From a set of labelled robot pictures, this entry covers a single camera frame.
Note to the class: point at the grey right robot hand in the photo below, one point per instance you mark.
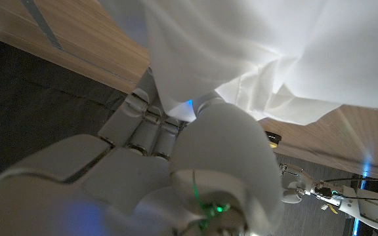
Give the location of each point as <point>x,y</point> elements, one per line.
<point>176,183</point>

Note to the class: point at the yellow push button black base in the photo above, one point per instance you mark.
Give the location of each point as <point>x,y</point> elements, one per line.
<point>274,137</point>

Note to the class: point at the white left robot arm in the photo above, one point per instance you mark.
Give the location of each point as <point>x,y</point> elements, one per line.
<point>366,204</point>

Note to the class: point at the white cloth napkin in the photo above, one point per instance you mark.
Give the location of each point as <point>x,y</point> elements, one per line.
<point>241,42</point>

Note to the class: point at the black curtain backdrop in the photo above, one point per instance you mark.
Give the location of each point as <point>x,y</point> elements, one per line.
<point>28,108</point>

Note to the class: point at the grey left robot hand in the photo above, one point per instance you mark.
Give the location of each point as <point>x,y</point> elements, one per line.
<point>295,183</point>

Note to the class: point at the grey tape outline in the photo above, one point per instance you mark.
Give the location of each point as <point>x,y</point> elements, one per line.
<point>41,23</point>

